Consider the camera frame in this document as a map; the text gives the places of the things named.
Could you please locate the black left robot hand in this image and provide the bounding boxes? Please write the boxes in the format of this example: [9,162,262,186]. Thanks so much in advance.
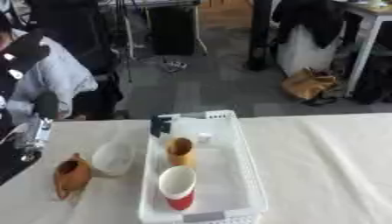
[31,92,61,121]

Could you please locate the brown ceramic sauce boat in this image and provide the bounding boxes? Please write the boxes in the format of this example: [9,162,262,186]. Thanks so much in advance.
[52,152,94,201]

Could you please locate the white bowl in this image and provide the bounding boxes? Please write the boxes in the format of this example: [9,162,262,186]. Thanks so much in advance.
[90,139,138,178]

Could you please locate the black clip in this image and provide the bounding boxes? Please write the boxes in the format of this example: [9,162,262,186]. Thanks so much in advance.
[148,114,177,138]

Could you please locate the black bin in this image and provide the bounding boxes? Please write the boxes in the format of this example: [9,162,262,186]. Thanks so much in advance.
[147,4,200,57]

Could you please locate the red and white cup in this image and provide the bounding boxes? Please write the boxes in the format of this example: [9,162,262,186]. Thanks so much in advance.
[156,164,200,212]

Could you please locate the white plastic basket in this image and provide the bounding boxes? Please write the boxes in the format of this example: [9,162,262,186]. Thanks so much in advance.
[136,109,270,224]

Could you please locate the black pole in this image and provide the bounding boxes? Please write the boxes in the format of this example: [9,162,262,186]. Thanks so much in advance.
[245,0,275,72]

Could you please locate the tan bag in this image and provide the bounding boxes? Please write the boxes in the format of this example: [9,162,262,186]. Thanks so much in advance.
[278,67,340,101]

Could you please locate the white chair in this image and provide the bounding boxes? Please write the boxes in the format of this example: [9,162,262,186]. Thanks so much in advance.
[276,24,345,78]

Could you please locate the black jacket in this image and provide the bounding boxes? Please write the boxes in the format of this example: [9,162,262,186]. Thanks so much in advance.
[270,0,349,49]

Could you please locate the black bag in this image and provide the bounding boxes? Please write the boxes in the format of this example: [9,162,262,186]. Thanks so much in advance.
[350,55,392,105]

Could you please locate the white table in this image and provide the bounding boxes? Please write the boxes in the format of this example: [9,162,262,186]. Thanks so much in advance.
[341,1,392,98]

